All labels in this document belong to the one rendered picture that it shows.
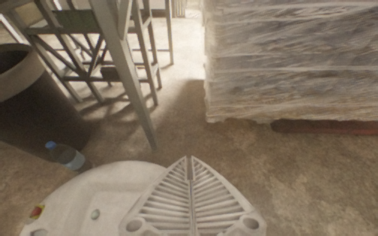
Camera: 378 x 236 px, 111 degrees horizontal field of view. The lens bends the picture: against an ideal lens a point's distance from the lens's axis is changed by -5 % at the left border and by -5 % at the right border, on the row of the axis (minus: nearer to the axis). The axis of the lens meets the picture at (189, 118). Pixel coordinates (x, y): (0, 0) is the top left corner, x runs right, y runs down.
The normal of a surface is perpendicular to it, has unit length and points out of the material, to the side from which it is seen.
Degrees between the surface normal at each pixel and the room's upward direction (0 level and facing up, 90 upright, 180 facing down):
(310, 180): 0
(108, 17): 90
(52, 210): 0
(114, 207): 0
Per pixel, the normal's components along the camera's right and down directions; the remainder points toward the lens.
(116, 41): -0.04, 0.78
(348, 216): 0.01, -0.62
